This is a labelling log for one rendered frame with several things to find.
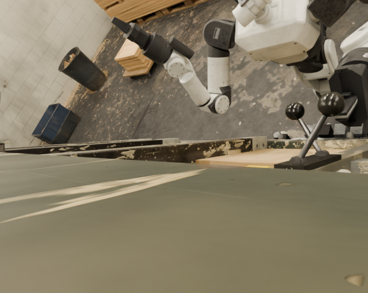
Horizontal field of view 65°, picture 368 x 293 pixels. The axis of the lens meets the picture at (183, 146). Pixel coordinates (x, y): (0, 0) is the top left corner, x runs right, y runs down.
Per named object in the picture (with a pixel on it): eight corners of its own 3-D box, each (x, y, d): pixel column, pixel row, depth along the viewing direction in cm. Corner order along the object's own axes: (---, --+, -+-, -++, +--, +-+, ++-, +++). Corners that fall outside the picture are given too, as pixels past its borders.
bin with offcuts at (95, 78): (113, 70, 512) (82, 43, 470) (99, 93, 498) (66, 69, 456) (98, 72, 549) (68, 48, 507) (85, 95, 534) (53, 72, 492)
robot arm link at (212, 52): (213, 54, 127) (213, 20, 121) (233, 54, 123) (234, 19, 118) (204, 57, 117) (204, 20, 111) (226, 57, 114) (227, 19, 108)
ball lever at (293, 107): (337, 154, 57) (301, 98, 61) (331, 157, 54) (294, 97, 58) (319, 164, 59) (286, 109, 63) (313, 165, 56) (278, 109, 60)
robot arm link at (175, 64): (151, 52, 110) (175, 68, 115) (150, 67, 102) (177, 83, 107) (168, 28, 104) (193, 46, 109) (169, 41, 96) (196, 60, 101)
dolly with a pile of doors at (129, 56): (167, 50, 423) (149, 29, 397) (152, 79, 408) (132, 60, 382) (142, 55, 466) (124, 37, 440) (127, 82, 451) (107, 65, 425)
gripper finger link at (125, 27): (114, 14, 95) (131, 25, 98) (110, 23, 96) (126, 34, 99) (115, 14, 94) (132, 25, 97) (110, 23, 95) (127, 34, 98)
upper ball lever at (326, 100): (309, 172, 49) (353, 98, 44) (300, 175, 46) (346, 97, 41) (289, 160, 51) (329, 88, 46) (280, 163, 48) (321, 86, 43)
